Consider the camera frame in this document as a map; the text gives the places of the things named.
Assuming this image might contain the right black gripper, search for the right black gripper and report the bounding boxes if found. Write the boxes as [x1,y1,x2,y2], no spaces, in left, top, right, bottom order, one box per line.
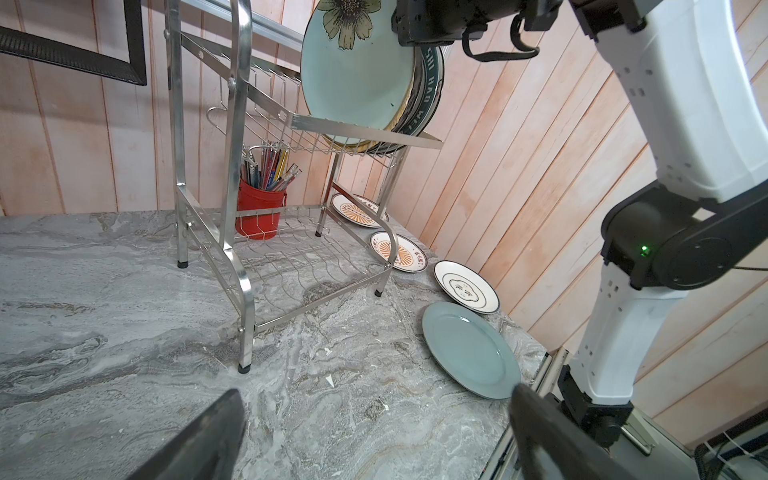
[391,0,562,46]

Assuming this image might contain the yellow woven bamboo tray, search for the yellow woven bamboo tray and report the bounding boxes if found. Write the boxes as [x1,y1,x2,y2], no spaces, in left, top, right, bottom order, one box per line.
[322,49,422,154]

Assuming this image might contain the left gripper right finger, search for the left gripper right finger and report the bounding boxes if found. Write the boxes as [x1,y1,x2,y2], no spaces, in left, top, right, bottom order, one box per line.
[509,384,635,479]

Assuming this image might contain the silver metal dish rack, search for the silver metal dish rack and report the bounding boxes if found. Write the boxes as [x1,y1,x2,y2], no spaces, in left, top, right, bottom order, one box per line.
[164,1,445,373]

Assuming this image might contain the red utensil cup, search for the red utensil cup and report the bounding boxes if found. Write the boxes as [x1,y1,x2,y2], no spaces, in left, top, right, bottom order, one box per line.
[235,180,287,240]

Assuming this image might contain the grey green large plate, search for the grey green large plate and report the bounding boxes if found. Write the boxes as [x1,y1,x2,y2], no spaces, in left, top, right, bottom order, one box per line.
[422,302,522,400]

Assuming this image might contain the orange sunburst plate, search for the orange sunburst plate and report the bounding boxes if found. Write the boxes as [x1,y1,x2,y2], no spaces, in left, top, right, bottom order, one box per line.
[369,231,428,273]
[332,194,381,229]

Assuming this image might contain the dark blue glazed plate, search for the dark blue glazed plate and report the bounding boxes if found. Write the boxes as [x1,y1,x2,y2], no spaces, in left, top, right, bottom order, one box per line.
[392,48,425,133]

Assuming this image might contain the black mesh wall basket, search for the black mesh wall basket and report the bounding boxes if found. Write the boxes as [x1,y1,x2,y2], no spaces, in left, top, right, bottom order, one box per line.
[1,1,148,86]

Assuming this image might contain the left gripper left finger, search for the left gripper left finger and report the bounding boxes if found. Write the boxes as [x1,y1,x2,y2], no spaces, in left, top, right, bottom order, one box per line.
[129,389,246,479]

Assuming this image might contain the white plate black rings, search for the white plate black rings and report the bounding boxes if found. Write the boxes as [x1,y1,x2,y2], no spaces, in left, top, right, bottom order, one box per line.
[433,259,502,316]

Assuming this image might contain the colourful chopsticks bundle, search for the colourful chopsticks bundle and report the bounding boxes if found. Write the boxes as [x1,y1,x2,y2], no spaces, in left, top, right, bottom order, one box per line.
[240,143,302,192]

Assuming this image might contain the green rim white plate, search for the green rim white plate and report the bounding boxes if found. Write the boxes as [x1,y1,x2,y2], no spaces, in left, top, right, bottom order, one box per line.
[386,46,445,136]

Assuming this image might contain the light green flower plate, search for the light green flower plate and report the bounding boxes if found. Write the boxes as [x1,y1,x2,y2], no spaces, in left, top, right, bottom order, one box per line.
[300,0,415,131]

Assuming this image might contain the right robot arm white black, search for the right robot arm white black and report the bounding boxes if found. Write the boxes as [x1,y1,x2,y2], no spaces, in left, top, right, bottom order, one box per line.
[558,1,767,447]

